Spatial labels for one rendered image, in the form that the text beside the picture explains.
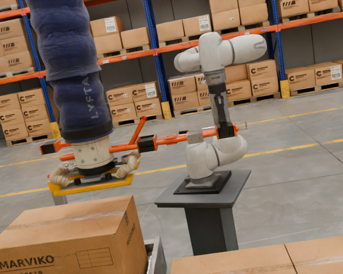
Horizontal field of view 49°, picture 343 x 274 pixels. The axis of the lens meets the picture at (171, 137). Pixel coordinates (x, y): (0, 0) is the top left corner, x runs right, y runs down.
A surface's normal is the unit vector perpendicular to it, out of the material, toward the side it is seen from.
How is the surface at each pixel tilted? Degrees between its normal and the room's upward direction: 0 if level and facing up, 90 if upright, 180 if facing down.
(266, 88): 91
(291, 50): 90
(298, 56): 90
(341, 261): 0
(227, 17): 86
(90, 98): 105
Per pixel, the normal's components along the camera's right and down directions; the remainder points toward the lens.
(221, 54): 0.28, 0.20
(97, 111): 0.67, -0.22
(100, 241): -0.08, 0.26
